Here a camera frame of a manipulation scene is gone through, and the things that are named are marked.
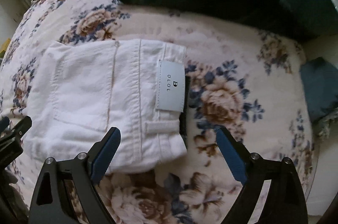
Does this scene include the white pants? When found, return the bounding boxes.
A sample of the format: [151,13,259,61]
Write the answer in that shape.
[22,38,188,175]

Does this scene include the yellow box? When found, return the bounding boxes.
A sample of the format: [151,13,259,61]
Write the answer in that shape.
[0,38,10,55]

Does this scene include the folded dark jeans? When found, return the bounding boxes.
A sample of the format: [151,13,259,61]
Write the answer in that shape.
[179,75,191,149]

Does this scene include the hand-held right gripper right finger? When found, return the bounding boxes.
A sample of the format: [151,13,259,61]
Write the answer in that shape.
[216,126,309,224]

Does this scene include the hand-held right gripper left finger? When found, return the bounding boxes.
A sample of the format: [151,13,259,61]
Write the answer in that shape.
[28,127,121,224]

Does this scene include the floral blanket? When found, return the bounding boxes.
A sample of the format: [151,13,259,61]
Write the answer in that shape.
[0,0,320,224]

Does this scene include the folded blue cloth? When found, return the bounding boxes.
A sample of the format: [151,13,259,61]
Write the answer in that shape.
[299,57,338,123]

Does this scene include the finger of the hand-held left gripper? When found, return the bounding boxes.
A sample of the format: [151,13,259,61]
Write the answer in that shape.
[0,115,33,144]
[0,116,11,133]

